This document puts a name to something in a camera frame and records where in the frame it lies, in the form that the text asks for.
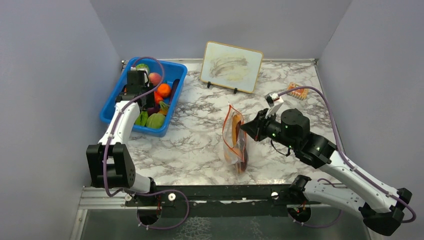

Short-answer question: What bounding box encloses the toy green cabbage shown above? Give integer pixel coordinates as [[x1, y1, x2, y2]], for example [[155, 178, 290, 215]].
[[145, 113, 166, 129]]

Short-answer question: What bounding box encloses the blue plastic bin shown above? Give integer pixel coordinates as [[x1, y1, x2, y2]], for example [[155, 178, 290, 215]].
[[99, 57, 188, 137]]

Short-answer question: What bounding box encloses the toy purple eggplant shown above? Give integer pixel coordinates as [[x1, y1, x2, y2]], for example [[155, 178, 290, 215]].
[[169, 79, 180, 104]]

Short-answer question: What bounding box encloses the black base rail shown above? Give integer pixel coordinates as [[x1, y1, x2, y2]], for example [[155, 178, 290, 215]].
[[126, 184, 309, 219]]

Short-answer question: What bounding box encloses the clear zip top bag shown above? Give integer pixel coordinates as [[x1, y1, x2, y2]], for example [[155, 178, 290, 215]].
[[222, 103, 249, 174]]

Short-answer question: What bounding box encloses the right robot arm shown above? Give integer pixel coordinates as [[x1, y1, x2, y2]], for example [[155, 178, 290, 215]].
[[240, 109, 412, 236]]

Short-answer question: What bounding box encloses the toy carrot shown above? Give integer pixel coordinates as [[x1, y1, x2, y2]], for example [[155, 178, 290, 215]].
[[154, 91, 169, 111]]

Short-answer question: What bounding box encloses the toy green starfruit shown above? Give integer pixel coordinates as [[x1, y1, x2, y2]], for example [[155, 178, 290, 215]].
[[134, 111, 149, 127]]

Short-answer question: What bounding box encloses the toy green lettuce ball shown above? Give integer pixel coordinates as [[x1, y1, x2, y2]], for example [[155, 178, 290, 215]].
[[135, 63, 150, 71]]

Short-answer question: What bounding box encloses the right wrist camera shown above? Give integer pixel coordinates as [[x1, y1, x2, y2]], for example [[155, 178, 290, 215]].
[[264, 91, 284, 119]]

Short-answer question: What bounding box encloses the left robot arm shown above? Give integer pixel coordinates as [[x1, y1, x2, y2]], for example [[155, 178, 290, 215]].
[[86, 67, 157, 206]]

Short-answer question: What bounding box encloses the toy orange tangerine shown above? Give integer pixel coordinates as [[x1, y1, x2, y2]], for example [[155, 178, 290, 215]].
[[156, 83, 172, 98]]

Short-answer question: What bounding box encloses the whiteboard on stand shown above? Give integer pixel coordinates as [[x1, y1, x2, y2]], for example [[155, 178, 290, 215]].
[[199, 41, 264, 94]]

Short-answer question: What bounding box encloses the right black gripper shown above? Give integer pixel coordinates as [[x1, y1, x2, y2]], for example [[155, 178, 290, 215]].
[[240, 108, 298, 151]]

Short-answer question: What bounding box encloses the orange snack packet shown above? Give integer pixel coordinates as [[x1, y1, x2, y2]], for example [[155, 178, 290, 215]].
[[287, 82, 309, 101]]

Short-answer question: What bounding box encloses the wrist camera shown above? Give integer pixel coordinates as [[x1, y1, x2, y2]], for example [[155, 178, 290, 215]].
[[264, 91, 284, 119], [130, 67, 150, 74]]

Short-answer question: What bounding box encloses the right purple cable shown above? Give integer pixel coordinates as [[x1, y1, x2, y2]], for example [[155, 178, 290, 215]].
[[276, 86, 418, 229]]

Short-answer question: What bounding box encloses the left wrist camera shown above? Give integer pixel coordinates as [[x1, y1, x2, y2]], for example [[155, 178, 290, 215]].
[[130, 67, 150, 74]]

